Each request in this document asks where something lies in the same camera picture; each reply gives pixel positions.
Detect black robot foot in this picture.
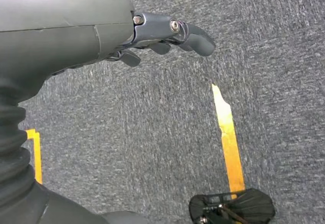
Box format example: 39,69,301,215
189,188,276,224

